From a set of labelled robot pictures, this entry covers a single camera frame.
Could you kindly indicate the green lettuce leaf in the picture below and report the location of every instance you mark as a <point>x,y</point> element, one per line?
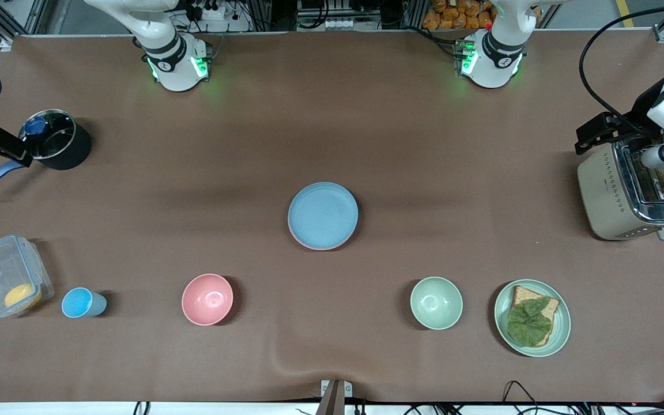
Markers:
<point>529,324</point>

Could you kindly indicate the brown table cloth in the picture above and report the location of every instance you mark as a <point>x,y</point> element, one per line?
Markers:
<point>332,115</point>

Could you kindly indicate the beige and chrome toaster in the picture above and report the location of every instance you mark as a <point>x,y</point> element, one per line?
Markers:
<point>608,202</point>

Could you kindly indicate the aluminium frame profile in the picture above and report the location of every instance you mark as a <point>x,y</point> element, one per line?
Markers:
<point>35,17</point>

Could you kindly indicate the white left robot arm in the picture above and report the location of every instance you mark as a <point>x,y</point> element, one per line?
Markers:
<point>496,57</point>

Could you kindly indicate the yellow round fruit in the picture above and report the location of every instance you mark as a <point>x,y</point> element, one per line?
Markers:
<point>22,297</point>

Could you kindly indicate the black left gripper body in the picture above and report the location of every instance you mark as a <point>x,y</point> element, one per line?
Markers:
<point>637,123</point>

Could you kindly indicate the glass lid with blue knob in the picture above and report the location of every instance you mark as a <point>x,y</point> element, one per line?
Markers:
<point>55,141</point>

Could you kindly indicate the white power strip with plugs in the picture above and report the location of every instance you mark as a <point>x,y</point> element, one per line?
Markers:
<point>214,10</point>

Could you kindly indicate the pink plate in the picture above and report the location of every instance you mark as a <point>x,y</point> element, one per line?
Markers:
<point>323,248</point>

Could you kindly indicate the bread slice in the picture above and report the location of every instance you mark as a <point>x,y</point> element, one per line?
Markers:
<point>525,294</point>

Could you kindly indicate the blue plate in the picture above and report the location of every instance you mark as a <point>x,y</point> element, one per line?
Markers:
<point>323,214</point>

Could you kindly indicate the green bowl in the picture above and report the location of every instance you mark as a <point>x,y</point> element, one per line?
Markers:
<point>436,303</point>

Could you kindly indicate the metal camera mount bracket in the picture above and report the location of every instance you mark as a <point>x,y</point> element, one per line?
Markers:
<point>336,395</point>

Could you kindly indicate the pink bowl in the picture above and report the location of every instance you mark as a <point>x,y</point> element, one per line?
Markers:
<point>207,300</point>

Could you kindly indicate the green plate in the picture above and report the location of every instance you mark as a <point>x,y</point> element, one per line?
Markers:
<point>562,323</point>

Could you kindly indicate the blue cup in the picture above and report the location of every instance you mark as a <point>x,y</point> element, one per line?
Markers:
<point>78,302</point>

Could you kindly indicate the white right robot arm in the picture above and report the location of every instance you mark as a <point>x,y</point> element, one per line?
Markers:
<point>173,63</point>

